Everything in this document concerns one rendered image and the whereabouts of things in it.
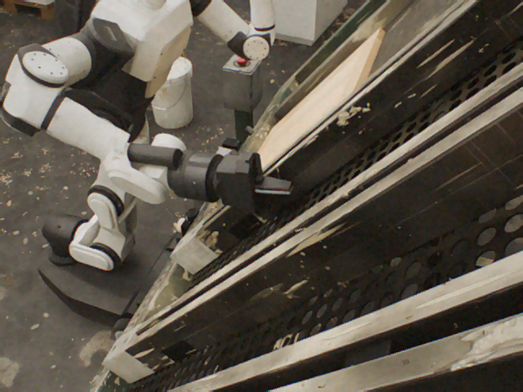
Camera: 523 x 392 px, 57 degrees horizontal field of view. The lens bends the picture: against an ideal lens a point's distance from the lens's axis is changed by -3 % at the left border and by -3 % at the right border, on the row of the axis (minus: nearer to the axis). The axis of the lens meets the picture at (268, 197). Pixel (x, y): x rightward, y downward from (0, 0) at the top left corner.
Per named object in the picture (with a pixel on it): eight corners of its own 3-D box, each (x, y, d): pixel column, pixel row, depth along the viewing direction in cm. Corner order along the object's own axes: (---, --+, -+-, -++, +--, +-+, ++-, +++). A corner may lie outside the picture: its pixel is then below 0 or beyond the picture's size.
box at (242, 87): (234, 94, 200) (233, 54, 187) (262, 99, 197) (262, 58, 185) (223, 109, 192) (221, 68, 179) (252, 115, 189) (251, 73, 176)
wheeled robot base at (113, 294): (29, 306, 211) (1, 257, 188) (95, 225, 246) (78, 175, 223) (157, 353, 195) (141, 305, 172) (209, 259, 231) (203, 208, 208)
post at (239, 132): (245, 228, 249) (239, 99, 197) (256, 230, 247) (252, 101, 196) (240, 236, 244) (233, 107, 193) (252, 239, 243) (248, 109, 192)
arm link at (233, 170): (252, 229, 86) (192, 217, 90) (271, 193, 93) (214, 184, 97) (242, 171, 78) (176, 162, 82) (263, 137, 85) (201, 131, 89)
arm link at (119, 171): (157, 208, 93) (91, 175, 88) (174, 169, 97) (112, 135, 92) (168, 200, 88) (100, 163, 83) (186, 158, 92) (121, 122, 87)
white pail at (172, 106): (169, 100, 335) (159, 36, 303) (207, 109, 326) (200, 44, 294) (141, 124, 314) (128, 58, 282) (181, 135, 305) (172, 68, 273)
